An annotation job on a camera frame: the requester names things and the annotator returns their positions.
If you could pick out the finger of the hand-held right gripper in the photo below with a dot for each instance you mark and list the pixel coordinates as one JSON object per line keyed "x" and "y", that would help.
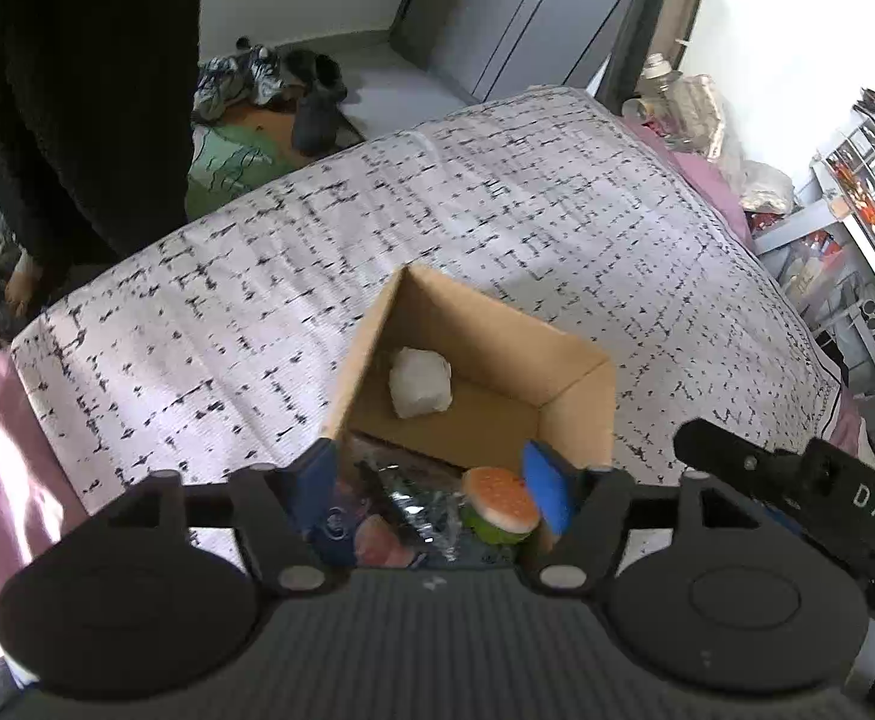
{"x": 737, "y": 465}

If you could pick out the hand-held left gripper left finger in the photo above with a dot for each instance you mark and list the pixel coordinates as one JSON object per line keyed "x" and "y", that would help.
{"x": 313, "y": 487}

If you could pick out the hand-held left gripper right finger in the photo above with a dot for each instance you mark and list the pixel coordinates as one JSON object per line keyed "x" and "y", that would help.
{"x": 550, "y": 487}

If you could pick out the hamburger squishy toy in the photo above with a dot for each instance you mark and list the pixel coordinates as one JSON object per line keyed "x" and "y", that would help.
{"x": 501, "y": 502}

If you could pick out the brown cardboard box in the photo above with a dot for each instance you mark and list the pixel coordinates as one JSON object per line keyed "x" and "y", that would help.
{"x": 482, "y": 360}

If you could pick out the white paper ball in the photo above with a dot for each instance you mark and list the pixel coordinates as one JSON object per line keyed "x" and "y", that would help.
{"x": 420, "y": 384}

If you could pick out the white shopping bag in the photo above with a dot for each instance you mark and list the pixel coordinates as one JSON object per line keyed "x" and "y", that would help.
{"x": 808, "y": 277}

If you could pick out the white black patterned blanket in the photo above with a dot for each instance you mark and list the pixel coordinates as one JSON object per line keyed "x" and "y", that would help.
{"x": 257, "y": 240}

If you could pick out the green floor mat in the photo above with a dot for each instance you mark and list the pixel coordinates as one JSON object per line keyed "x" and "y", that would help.
{"x": 235, "y": 161}

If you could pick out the crumpled clear plastic bag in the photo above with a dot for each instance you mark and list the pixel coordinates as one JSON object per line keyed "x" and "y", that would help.
{"x": 696, "y": 120}

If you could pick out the person's bare foot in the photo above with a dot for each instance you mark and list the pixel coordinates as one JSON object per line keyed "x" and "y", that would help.
{"x": 23, "y": 285}

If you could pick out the black shoes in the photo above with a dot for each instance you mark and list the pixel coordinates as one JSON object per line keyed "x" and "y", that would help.
{"x": 317, "y": 97}

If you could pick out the clear plastic bottle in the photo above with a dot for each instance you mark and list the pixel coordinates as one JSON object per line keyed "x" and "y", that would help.
{"x": 658, "y": 71}

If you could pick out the striped sneakers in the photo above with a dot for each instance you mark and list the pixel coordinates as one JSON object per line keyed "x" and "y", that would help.
{"x": 238, "y": 82}

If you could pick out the brown flat board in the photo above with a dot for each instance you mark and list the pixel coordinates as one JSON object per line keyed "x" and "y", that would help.
{"x": 654, "y": 15}

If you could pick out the person's dark clothing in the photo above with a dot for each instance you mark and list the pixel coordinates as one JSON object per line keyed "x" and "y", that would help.
{"x": 77, "y": 90}

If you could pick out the grey wardrobe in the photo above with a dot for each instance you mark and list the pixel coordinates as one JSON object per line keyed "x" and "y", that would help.
{"x": 527, "y": 7}

